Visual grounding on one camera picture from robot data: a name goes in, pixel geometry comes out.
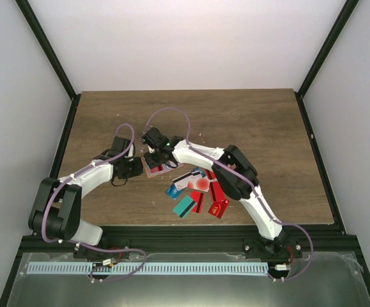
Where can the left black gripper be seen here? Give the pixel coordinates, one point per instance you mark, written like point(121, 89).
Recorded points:
point(138, 169)

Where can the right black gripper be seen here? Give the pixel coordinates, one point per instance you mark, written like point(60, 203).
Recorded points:
point(150, 162)

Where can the red card black stripe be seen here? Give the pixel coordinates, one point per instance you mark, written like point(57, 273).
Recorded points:
point(198, 197)
point(159, 169)

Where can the pink card holder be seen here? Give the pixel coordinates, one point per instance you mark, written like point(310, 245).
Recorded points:
point(147, 169)

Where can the red VIP card front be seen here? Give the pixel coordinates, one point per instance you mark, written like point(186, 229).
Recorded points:
point(218, 208)

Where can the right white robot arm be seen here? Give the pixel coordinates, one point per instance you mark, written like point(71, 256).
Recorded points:
point(236, 176)

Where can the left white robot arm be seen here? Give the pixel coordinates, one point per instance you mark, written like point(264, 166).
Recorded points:
point(56, 211)

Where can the white card black stripe upper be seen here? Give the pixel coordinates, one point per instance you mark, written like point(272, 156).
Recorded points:
point(183, 181)

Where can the blue card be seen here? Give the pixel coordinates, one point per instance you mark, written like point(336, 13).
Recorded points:
point(173, 192)

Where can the white card centre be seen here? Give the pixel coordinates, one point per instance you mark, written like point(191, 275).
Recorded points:
point(199, 183)

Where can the teal card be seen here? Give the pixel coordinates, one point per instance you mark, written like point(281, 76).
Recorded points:
point(183, 208)

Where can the red card upper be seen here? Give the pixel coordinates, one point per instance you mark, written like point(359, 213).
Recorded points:
point(215, 189)

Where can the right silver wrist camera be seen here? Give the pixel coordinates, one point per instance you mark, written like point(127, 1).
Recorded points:
point(149, 149)

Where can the light blue slotted cable duct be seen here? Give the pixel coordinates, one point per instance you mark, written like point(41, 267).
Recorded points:
point(152, 268)

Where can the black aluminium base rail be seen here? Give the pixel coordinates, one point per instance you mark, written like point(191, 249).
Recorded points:
point(243, 240)

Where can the left black frame post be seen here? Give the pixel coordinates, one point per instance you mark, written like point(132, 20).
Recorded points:
point(37, 29)

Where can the black frame post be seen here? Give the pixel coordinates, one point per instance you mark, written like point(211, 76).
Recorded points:
point(37, 29)
point(334, 33)

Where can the right black frame post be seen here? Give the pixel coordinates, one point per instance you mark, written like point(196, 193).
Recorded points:
point(334, 33)

